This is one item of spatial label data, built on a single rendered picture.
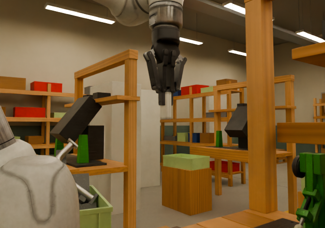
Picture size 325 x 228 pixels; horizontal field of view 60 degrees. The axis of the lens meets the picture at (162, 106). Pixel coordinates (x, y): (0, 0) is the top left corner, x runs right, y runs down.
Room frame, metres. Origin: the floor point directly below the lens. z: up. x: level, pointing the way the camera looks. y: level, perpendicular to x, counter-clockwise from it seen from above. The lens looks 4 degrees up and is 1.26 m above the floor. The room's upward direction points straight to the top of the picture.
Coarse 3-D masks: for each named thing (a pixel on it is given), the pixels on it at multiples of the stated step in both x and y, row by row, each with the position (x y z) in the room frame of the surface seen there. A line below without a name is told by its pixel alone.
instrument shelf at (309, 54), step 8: (296, 48) 0.99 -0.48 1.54; (304, 48) 0.97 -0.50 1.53; (312, 48) 0.95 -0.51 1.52; (320, 48) 0.92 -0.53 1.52; (296, 56) 0.99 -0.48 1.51; (304, 56) 0.97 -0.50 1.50; (312, 56) 0.96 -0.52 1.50; (320, 56) 0.96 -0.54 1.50; (312, 64) 1.09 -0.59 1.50; (320, 64) 1.09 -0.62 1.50
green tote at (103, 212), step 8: (96, 192) 1.30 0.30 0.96; (96, 200) 1.29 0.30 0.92; (104, 200) 1.15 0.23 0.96; (96, 208) 1.05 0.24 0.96; (104, 208) 1.06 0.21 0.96; (112, 208) 1.07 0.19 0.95; (80, 216) 1.02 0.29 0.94; (88, 216) 1.04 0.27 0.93; (96, 216) 1.05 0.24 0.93; (104, 216) 1.06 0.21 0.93; (80, 224) 1.02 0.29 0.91; (88, 224) 1.04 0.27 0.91; (96, 224) 1.05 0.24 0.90; (104, 224) 1.06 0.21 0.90
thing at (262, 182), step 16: (256, 0) 1.26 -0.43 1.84; (256, 16) 1.26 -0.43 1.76; (256, 32) 1.27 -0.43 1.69; (272, 32) 1.29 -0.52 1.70; (256, 48) 1.27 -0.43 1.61; (272, 48) 1.29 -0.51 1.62; (256, 64) 1.27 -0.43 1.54; (272, 64) 1.29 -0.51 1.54; (256, 80) 1.27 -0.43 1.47; (272, 80) 1.29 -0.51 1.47; (256, 96) 1.27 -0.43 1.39; (272, 96) 1.28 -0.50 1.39; (256, 112) 1.27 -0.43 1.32; (272, 112) 1.28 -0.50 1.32; (256, 128) 1.28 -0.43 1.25; (272, 128) 1.28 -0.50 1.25; (256, 144) 1.28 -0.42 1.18; (272, 144) 1.28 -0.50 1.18; (256, 160) 1.28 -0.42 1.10; (272, 160) 1.28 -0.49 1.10; (256, 176) 1.28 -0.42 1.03; (272, 176) 1.28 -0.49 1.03; (256, 192) 1.28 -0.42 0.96; (272, 192) 1.27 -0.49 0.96; (256, 208) 1.28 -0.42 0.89; (272, 208) 1.27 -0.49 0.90
